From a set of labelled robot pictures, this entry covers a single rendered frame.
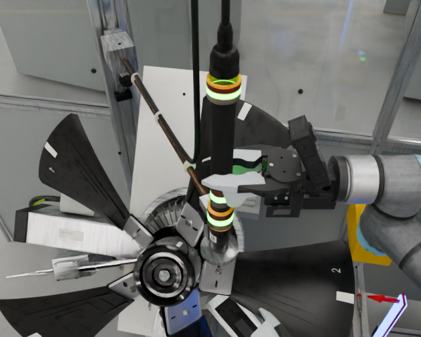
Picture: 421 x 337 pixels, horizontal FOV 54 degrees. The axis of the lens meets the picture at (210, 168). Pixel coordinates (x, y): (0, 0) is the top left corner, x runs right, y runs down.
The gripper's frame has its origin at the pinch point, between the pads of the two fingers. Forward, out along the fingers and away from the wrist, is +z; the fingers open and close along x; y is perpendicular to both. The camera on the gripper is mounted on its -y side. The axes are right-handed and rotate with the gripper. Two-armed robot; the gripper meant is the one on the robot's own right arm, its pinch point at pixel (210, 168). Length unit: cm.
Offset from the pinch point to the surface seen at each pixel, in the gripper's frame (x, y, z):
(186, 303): -3.8, 34.3, 4.6
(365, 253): 15, 44, -39
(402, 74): 61, 21, -56
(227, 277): -1.4, 28.3, -3.4
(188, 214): 8.7, 21.3, 4.3
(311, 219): 64, 92, -42
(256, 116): 16.7, 2.8, -8.3
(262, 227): 68, 102, -23
